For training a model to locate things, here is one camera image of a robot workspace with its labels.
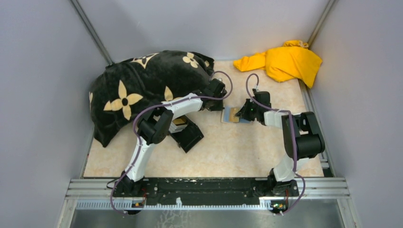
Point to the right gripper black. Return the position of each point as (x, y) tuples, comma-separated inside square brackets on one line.
[(243, 113)]

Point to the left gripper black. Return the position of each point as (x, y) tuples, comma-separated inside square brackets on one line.
[(218, 108)]

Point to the gold VIP credit card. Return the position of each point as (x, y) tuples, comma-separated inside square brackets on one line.
[(232, 117)]

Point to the beige card holder wallet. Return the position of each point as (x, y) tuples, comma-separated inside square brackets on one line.
[(224, 117)]

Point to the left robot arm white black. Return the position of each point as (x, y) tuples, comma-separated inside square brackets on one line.
[(153, 125)]

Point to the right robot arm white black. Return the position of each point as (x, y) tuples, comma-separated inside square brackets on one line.
[(302, 136)]

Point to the black card tray box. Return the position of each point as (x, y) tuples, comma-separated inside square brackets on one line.
[(188, 137)]

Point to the yellow cloth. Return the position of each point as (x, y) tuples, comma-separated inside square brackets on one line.
[(292, 60)]

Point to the black floral plush pillow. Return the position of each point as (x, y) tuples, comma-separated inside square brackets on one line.
[(126, 88)]

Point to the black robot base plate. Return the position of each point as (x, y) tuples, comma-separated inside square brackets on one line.
[(279, 205)]

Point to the white toothed cable strip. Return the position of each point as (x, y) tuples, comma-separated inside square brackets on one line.
[(128, 204)]

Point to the aluminium front rail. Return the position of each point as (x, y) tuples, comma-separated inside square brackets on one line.
[(315, 188)]

